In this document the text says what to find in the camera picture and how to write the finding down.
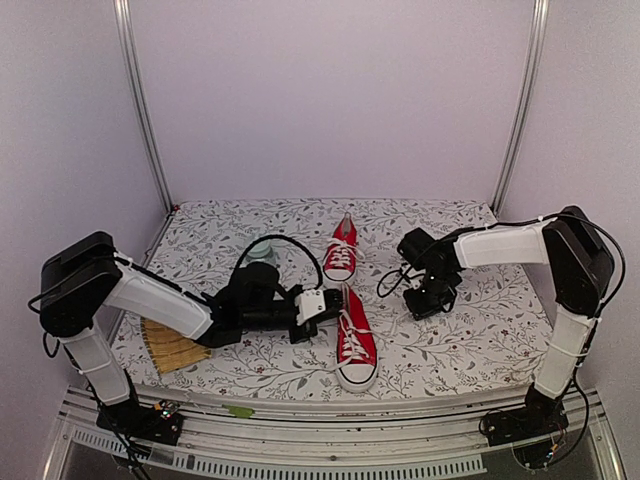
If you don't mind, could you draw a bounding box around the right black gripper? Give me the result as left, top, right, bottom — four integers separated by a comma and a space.
403, 270, 456, 320

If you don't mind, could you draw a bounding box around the red sneaker with laces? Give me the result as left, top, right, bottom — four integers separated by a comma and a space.
323, 212, 364, 283

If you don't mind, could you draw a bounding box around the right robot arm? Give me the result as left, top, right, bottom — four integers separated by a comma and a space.
397, 205, 627, 436

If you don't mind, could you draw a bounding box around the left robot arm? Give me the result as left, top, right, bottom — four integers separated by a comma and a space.
27, 231, 328, 434

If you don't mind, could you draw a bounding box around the floral patterned table mat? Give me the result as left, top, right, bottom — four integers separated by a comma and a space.
112, 199, 551, 402

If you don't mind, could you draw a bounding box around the green tape piece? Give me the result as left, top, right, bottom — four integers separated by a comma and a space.
224, 404, 255, 419

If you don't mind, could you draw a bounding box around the woven bamboo basket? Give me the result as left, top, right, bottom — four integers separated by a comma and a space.
140, 318, 212, 375

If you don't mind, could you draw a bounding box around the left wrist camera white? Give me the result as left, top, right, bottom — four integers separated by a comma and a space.
294, 289, 344, 326

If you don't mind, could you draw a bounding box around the right black camera cable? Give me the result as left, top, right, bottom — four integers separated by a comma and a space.
377, 224, 481, 300

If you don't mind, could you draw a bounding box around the black camera cable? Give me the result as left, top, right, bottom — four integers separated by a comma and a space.
377, 224, 481, 300
234, 234, 324, 291

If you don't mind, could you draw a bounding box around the left black camera cable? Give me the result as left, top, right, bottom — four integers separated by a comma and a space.
234, 234, 324, 291

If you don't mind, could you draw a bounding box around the front aluminium rail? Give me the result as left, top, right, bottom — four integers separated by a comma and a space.
42, 384, 626, 480

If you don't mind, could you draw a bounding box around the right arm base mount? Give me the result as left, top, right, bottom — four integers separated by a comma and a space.
478, 396, 569, 446

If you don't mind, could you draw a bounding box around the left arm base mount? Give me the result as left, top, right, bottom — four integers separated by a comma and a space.
96, 400, 184, 446

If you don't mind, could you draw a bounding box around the right aluminium frame post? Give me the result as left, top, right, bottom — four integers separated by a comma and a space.
490, 0, 550, 217

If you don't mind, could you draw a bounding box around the aluminium frame post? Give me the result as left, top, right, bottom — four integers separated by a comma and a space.
113, 0, 174, 213
490, 0, 550, 217

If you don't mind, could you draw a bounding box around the left aluminium frame post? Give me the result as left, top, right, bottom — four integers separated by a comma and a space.
113, 0, 174, 213

